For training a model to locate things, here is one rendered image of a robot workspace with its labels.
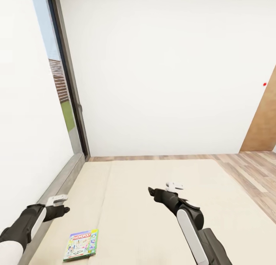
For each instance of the sliding door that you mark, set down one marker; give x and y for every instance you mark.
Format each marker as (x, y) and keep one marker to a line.
(261, 135)

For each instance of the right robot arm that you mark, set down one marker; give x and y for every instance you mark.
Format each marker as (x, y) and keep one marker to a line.
(205, 247)

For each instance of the bed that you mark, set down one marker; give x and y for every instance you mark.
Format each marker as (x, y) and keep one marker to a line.
(113, 196)

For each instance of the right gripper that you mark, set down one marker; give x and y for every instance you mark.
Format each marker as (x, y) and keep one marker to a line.
(162, 196)

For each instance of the board game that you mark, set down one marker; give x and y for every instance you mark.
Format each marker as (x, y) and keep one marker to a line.
(81, 244)

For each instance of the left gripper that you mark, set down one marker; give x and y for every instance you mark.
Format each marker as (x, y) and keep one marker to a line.
(57, 212)

